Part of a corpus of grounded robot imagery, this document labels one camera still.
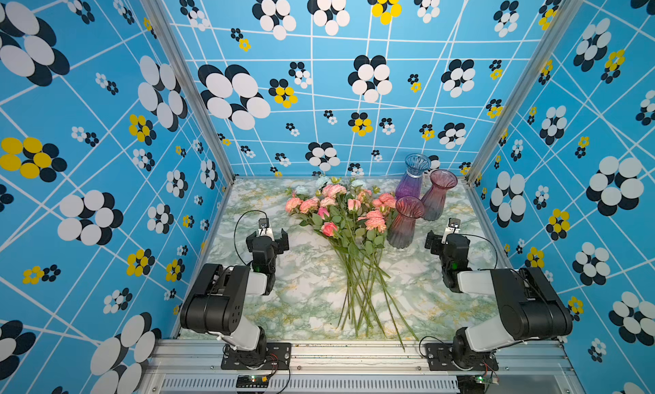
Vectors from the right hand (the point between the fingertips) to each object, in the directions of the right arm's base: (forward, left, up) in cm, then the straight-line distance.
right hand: (449, 232), depth 93 cm
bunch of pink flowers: (+8, +37, 0) cm, 38 cm away
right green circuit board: (-45, +5, -5) cm, 45 cm away
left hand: (0, +66, +2) cm, 66 cm away
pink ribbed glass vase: (+11, +5, +6) cm, 13 cm away
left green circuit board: (-45, +66, -9) cm, 80 cm away
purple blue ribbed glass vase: (+18, +13, +7) cm, 23 cm away
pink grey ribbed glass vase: (+5, +16, -6) cm, 18 cm away
